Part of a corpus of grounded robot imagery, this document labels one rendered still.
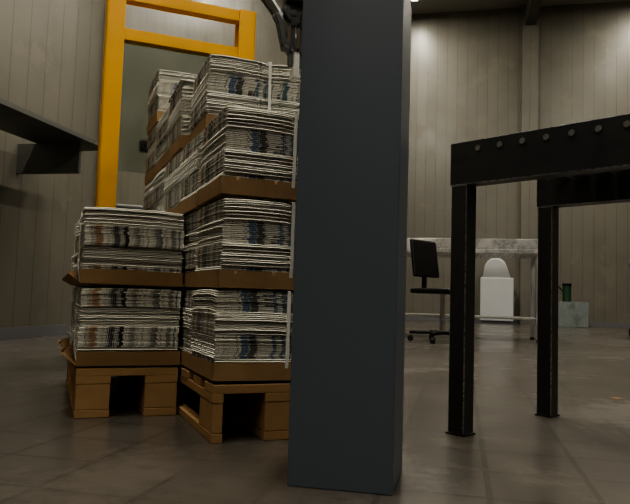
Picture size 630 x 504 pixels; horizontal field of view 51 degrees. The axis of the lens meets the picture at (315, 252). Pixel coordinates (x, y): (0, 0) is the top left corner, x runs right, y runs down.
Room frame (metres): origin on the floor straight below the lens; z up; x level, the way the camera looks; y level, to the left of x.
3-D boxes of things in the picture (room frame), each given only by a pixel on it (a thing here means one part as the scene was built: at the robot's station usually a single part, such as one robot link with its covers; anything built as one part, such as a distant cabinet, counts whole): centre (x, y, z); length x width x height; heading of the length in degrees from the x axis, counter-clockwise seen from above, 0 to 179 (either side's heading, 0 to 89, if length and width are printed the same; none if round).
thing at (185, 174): (2.23, 0.28, 0.42); 1.17 x 0.39 x 0.83; 22
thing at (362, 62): (1.36, -0.08, 0.50); 0.20 x 0.20 x 1.00; 78
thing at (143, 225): (2.29, 0.67, 0.30); 0.76 x 0.30 x 0.60; 22
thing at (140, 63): (3.32, 0.72, 1.27); 0.57 x 0.01 x 0.65; 112
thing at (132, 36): (3.30, 0.71, 1.62); 0.75 x 0.06 x 0.06; 112
